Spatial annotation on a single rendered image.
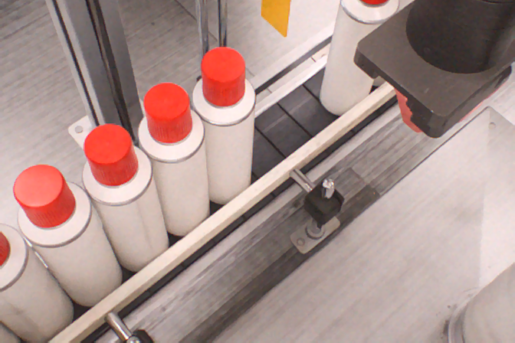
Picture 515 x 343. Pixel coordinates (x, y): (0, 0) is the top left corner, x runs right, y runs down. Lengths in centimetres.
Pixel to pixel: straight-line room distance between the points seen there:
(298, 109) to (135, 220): 27
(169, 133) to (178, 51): 35
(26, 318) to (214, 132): 20
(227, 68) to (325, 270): 24
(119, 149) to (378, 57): 19
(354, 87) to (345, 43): 6
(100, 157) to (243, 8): 45
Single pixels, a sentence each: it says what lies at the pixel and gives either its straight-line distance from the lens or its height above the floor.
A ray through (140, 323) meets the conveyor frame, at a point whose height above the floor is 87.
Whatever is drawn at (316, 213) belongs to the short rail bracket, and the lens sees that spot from 62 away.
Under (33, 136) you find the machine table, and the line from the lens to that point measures 78.
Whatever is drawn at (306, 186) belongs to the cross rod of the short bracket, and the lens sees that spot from 63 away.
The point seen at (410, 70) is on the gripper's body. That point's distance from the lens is 37.
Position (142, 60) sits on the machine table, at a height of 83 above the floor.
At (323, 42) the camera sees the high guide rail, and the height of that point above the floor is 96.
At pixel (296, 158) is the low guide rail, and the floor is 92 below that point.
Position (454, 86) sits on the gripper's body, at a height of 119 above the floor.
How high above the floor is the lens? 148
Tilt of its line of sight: 61 degrees down
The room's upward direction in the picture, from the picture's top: 4 degrees clockwise
